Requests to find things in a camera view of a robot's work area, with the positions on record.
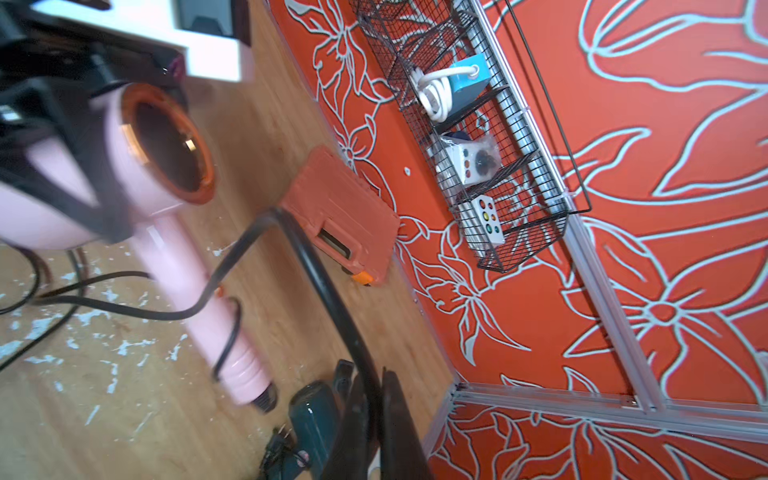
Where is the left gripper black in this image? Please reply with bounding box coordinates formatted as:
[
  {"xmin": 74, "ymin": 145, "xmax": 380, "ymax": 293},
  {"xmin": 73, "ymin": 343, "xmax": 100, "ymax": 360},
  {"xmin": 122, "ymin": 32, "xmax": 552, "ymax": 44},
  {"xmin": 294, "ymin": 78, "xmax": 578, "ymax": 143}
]
[{"xmin": 1, "ymin": 26, "xmax": 186, "ymax": 242}]

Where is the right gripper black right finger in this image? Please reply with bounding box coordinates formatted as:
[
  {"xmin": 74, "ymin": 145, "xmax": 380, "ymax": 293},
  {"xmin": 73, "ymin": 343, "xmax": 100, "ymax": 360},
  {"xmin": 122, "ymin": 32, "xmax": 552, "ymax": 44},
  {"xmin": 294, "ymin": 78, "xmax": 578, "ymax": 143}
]
[{"xmin": 380, "ymin": 370, "xmax": 433, "ymax": 480}]

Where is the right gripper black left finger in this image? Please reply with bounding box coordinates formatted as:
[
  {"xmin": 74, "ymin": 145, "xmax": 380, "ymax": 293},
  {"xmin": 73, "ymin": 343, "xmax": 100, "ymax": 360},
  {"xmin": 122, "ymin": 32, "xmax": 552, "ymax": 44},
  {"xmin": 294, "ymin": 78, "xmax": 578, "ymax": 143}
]
[{"xmin": 321, "ymin": 376, "xmax": 371, "ymax": 480}]

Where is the dark green hair dryer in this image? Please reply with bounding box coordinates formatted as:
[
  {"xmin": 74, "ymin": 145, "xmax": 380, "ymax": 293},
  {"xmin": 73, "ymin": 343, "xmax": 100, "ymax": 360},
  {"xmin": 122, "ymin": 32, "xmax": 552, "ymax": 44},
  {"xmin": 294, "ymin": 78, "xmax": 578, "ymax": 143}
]
[{"xmin": 257, "ymin": 359, "xmax": 355, "ymax": 480}]

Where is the green dryer black cord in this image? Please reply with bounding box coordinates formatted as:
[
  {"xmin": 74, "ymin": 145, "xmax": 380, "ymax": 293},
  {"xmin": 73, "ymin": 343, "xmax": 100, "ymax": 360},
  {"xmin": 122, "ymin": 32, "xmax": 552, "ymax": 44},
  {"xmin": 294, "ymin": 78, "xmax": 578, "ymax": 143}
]
[{"xmin": 257, "ymin": 422, "xmax": 310, "ymax": 480}]

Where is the pink hair dryer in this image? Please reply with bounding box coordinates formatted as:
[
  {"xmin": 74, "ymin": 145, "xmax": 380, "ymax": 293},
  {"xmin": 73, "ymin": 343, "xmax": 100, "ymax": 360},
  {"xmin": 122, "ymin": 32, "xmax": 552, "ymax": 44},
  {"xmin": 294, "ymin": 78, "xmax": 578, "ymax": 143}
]
[{"xmin": 1, "ymin": 84, "xmax": 277, "ymax": 412}]

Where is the pink dryer black cord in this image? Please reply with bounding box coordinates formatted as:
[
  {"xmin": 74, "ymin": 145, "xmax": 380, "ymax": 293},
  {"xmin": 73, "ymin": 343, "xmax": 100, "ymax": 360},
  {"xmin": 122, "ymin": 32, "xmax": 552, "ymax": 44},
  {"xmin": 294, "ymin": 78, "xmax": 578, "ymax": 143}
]
[{"xmin": 0, "ymin": 206, "xmax": 385, "ymax": 445}]

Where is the orange plastic tool case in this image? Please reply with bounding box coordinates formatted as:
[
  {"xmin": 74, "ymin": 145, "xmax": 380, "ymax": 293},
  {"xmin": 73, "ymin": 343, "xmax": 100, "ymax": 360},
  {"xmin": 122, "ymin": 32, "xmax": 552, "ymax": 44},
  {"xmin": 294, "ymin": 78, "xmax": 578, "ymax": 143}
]
[{"xmin": 280, "ymin": 145, "xmax": 400, "ymax": 286}]

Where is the white power strip cube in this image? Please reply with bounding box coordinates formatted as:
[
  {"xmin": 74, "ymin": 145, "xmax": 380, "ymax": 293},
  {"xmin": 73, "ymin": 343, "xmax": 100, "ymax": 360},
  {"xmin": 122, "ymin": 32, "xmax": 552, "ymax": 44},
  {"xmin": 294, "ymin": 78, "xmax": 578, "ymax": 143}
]
[{"xmin": 458, "ymin": 195, "xmax": 505, "ymax": 251}]

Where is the white round adapter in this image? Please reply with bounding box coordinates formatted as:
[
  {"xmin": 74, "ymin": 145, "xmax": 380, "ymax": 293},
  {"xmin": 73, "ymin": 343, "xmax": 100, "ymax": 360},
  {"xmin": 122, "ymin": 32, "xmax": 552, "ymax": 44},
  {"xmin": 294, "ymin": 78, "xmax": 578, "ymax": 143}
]
[{"xmin": 435, "ymin": 132, "xmax": 502, "ymax": 196}]

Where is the blue white small box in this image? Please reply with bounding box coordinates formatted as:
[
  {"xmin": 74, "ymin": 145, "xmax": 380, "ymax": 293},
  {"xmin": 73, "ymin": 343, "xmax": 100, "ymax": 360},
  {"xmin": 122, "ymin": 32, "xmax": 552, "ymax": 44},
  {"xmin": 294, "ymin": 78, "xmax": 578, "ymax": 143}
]
[{"xmin": 448, "ymin": 54, "xmax": 491, "ymax": 114}]

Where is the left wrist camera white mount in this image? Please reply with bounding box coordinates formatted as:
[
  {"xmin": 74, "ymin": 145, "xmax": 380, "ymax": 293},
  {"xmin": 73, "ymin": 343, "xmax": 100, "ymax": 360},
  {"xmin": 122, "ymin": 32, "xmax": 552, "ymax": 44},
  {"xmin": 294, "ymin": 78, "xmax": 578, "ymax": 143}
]
[{"xmin": 32, "ymin": 1, "xmax": 254, "ymax": 83}]

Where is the white coiled cable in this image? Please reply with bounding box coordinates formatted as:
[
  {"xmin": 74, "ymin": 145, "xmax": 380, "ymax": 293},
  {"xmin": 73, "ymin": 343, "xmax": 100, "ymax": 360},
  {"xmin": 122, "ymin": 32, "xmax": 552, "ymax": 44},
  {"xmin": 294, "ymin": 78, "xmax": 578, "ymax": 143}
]
[{"xmin": 410, "ymin": 64, "xmax": 481, "ymax": 124}]

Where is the black wire wall basket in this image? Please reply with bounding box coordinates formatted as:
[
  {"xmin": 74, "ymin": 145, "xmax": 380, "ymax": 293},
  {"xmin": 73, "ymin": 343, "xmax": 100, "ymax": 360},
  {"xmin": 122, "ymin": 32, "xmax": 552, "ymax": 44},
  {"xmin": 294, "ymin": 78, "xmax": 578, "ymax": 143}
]
[{"xmin": 352, "ymin": 1, "xmax": 580, "ymax": 273}]

